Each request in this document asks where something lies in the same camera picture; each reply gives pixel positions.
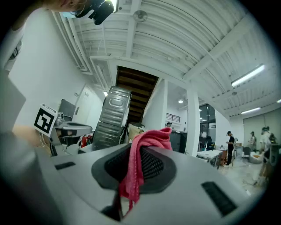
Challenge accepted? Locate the round ceiling fixture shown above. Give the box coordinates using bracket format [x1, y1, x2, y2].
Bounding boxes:
[133, 10, 148, 23]

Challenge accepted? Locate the grey metal washing machine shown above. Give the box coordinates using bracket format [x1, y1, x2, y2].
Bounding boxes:
[92, 121, 127, 151]
[99, 85, 132, 130]

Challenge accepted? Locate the long tube ceiling light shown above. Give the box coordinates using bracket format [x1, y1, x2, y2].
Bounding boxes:
[241, 107, 261, 115]
[231, 64, 266, 87]

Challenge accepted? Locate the white door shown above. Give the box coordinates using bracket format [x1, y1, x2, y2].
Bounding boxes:
[74, 84, 99, 124]

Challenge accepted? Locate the dark wooden staircase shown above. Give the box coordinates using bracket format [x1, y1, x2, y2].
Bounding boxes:
[115, 65, 159, 123]

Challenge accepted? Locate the red fire extinguisher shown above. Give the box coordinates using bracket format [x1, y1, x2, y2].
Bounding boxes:
[80, 134, 94, 148]

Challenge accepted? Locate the dark metal railing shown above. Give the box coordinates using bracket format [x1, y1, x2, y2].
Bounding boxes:
[166, 112, 181, 123]

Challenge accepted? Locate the red cloth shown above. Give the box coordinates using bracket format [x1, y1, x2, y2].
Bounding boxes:
[118, 127, 173, 218]

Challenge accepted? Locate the black head-worn camera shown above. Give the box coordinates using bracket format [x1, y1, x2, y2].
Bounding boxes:
[74, 0, 119, 25]

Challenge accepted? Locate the person's left forearm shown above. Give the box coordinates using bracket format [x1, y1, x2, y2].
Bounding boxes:
[12, 124, 52, 156]

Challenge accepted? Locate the person's head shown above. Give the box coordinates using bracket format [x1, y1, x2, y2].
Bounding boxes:
[43, 0, 85, 13]

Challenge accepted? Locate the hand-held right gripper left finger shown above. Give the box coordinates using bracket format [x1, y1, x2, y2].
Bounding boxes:
[35, 143, 132, 225]

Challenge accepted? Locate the tall black appliance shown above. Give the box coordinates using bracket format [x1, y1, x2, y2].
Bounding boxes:
[170, 129, 188, 154]

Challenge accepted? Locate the white table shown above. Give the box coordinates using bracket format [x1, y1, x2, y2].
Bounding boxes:
[196, 149, 223, 166]

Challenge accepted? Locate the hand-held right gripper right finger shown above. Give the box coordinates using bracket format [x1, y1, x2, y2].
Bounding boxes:
[122, 146, 249, 225]

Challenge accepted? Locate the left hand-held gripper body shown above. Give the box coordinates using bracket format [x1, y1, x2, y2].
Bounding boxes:
[34, 103, 78, 147]

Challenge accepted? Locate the person's left hand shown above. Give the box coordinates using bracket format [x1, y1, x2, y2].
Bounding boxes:
[56, 129, 77, 137]

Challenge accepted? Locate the grey metal panel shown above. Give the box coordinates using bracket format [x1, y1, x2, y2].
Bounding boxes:
[58, 98, 76, 122]

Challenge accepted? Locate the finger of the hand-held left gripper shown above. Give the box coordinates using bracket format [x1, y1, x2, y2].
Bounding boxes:
[57, 122, 93, 135]

